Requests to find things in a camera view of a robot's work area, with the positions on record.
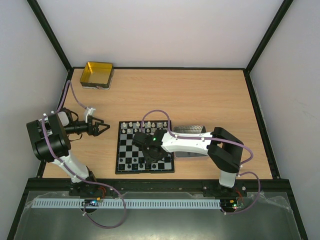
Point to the black cage frame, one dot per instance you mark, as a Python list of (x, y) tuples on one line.
[(275, 184)]

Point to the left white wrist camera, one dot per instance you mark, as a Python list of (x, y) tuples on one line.
[(89, 111)]

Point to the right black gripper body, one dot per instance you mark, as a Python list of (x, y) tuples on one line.
[(137, 139)]

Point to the pink tin with chess pieces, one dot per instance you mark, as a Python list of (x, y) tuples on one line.
[(189, 129)]

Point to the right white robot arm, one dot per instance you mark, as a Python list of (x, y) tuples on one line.
[(224, 149)]

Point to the black and silver chessboard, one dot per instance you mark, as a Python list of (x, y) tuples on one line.
[(130, 159)]

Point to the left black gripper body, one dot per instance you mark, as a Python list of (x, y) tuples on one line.
[(72, 128)]

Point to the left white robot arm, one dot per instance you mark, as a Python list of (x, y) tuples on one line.
[(49, 138)]

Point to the white slotted cable duct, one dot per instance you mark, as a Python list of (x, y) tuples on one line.
[(63, 203)]

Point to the gold open tin lid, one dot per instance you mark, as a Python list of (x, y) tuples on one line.
[(97, 75)]

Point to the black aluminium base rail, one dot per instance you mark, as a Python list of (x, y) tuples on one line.
[(209, 187)]

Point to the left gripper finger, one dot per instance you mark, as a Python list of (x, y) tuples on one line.
[(100, 128), (100, 122)]

